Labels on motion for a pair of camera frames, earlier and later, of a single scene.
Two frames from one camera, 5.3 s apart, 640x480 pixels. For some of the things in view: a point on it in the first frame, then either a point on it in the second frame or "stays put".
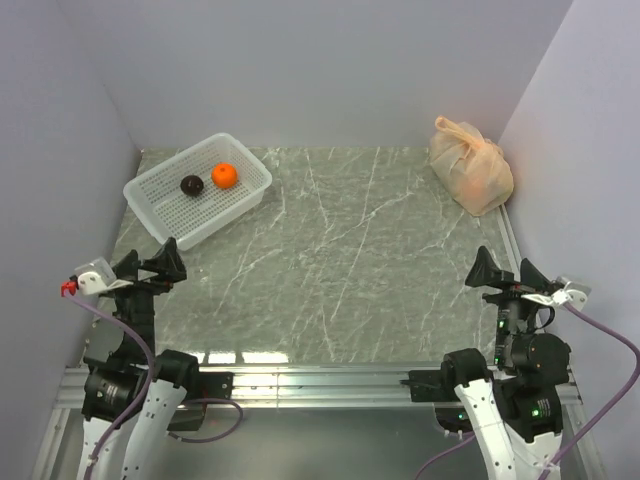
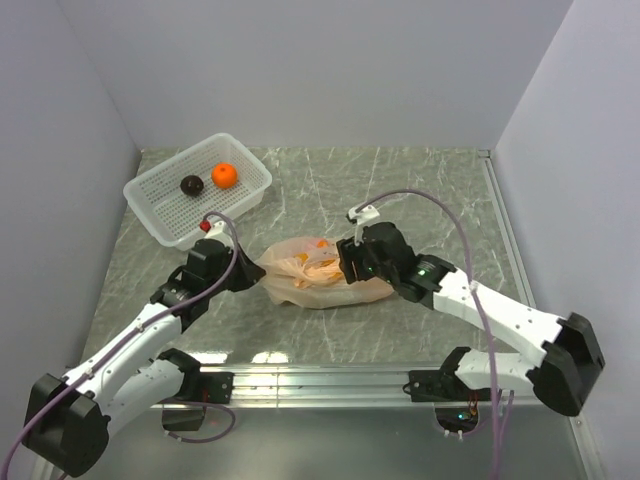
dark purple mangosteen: x=191 y=185 stays put
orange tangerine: x=224 y=175 stays put
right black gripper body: x=511 y=307 to x=364 y=265
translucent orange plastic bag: x=471 y=168 to x=307 y=272
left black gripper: x=166 y=262 to x=250 y=272
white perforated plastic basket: x=199 y=193 stays put
